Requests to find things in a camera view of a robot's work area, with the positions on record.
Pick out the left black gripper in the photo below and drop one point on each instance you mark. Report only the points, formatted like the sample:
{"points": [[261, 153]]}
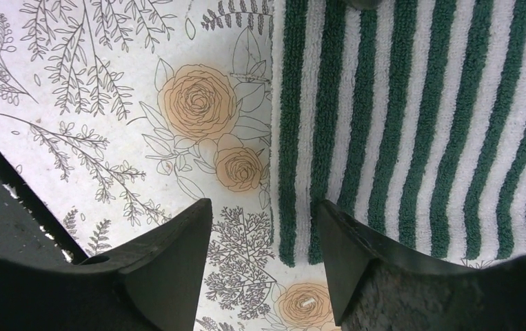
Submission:
{"points": [[363, 4]]}

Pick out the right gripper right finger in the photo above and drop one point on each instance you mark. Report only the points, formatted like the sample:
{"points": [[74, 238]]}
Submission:
{"points": [[377, 283]]}

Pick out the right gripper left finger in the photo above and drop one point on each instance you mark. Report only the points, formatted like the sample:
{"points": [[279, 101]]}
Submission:
{"points": [[152, 282]]}

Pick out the green white striped towel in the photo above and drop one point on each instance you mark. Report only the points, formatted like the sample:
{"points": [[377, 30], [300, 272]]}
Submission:
{"points": [[410, 117]]}

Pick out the floral table cloth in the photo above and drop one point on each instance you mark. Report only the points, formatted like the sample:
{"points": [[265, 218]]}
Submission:
{"points": [[120, 114]]}

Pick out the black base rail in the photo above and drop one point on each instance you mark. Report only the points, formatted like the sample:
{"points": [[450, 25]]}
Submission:
{"points": [[29, 232]]}

